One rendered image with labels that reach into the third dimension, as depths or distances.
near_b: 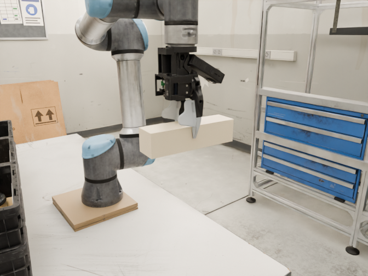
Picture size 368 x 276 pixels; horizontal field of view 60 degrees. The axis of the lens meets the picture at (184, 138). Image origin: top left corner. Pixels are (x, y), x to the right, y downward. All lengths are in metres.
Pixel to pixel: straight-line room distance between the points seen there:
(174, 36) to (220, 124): 0.25
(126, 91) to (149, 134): 0.46
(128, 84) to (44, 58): 3.07
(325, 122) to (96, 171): 1.50
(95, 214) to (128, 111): 0.37
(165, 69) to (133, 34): 0.44
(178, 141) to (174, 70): 0.16
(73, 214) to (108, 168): 0.19
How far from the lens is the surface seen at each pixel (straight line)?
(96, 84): 4.40
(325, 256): 2.27
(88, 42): 1.09
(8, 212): 0.83
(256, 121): 2.46
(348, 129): 2.12
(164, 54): 0.71
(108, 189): 1.16
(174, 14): 0.71
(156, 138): 0.71
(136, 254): 0.98
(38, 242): 1.11
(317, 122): 2.20
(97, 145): 1.10
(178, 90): 0.71
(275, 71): 3.40
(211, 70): 0.77
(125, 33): 1.14
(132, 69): 1.14
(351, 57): 3.02
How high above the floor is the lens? 1.30
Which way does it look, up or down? 18 degrees down
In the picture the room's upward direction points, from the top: straight up
